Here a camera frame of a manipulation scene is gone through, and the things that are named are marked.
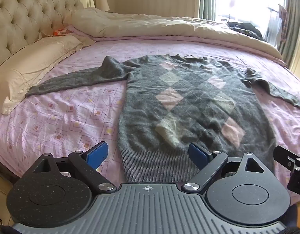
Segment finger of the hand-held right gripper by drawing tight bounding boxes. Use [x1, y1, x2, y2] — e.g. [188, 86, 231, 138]
[273, 145, 300, 173]

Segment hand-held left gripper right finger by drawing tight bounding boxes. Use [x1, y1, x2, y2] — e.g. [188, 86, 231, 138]
[182, 143, 262, 193]

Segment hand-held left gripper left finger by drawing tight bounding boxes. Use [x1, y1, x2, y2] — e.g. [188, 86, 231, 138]
[32, 141, 116, 193]

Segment grey argyle sweater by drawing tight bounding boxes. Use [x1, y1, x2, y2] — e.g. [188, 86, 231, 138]
[25, 54, 300, 183]

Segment dark clothes pile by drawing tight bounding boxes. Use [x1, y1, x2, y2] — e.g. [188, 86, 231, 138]
[225, 21, 268, 42]

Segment hanging clothes on rack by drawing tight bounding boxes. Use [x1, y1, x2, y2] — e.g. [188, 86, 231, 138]
[266, 4, 288, 43]

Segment pink patterned bedsheet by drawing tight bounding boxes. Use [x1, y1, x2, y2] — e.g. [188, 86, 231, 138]
[0, 35, 300, 183]

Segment cream nightstand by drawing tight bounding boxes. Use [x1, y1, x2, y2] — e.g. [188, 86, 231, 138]
[0, 166, 16, 227]

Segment cream pillow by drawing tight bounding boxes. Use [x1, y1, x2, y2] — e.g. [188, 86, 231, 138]
[0, 35, 83, 115]

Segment grey-green curtain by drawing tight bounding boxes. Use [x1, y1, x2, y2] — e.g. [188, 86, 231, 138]
[278, 0, 300, 65]
[198, 0, 217, 21]

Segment cream duvet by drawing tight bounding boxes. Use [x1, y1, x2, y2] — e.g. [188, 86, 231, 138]
[63, 8, 288, 66]

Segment cream table lamp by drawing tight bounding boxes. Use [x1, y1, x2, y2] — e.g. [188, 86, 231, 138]
[94, 0, 110, 12]

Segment tufted cream headboard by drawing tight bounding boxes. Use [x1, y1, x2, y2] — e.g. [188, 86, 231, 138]
[0, 0, 95, 70]

